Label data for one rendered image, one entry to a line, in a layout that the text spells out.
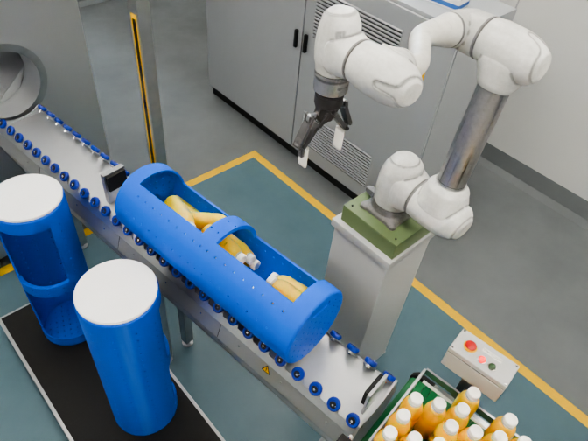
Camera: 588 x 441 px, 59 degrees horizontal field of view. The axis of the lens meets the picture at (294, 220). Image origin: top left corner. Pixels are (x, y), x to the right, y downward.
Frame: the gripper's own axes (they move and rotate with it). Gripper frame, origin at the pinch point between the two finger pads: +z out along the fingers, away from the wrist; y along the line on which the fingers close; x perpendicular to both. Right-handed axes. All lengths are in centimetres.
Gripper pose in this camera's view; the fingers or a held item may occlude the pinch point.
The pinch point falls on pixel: (320, 153)
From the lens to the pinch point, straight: 147.6
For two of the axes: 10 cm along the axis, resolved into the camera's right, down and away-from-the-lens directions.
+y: 7.5, -4.3, 5.0
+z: -0.8, 6.9, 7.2
